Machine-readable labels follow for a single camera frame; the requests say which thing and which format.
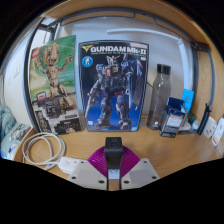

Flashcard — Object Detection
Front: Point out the green tree figure box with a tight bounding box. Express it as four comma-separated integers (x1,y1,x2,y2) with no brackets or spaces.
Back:
28,34,83,135

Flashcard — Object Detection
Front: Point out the clear bottle with black cap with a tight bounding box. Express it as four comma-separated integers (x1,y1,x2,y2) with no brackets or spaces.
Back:
146,63,173,131

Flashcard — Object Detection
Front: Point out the dark grey metal desk frame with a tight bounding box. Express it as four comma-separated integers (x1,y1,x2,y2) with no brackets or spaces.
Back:
22,6,216,134

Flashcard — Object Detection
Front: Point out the blue robot model kit box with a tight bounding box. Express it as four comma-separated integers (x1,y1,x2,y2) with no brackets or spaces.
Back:
78,39,150,133

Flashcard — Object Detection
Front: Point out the white power strip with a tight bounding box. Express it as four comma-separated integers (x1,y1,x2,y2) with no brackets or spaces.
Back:
57,155,120,181

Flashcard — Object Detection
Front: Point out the white coiled cable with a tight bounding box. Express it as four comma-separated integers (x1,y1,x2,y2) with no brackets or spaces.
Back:
21,132,66,167

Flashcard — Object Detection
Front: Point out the black charger block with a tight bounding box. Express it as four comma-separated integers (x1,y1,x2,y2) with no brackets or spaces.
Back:
104,136,124,172

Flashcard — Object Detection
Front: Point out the teal crumpled blanket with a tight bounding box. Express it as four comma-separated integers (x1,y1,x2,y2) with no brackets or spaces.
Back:
0,104,32,160

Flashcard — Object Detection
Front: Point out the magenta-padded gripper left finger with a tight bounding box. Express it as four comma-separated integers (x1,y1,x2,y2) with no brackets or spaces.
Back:
68,146,110,191

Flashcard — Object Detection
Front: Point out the dark green round container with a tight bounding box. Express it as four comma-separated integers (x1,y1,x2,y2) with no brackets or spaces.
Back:
187,111,198,124

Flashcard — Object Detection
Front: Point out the small dark blue box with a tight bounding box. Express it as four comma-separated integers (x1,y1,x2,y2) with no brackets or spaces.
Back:
159,96,188,139

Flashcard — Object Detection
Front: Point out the white desk lamp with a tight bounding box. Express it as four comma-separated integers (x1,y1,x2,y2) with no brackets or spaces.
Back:
106,27,202,133

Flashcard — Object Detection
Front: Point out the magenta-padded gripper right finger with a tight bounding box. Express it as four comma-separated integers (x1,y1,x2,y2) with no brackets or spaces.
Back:
119,146,160,191

